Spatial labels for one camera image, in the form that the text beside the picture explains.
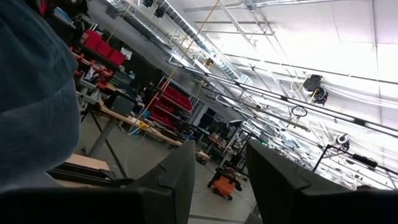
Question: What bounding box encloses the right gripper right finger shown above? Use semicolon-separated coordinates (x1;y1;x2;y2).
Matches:
245;139;398;224

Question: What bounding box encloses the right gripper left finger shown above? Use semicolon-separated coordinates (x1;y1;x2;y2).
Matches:
0;139;196;224

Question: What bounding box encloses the navy denim cap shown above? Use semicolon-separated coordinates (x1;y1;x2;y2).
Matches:
0;0;81;190

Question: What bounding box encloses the orange shop vacuum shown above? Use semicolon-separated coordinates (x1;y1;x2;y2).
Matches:
207;167;243;202

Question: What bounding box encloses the metal rack with red bins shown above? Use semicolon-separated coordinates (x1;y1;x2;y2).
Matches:
148;81;194;133

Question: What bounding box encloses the long wooden workbench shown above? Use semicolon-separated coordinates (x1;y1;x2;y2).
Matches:
81;101;184;158

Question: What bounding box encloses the black shelving with red bins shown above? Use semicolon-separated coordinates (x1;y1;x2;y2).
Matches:
70;27;128;82

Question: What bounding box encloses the black ceiling cable reel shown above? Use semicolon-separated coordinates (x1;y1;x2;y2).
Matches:
335;133;351;152
303;73;330;106

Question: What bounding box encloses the black metal gantry frame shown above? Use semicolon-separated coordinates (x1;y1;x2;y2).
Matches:
312;144;398;177

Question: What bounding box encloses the long ceiling light rail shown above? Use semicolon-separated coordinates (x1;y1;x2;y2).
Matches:
166;58;398;138

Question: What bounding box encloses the yellow hanging cable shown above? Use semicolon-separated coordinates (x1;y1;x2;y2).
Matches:
127;0;222;135

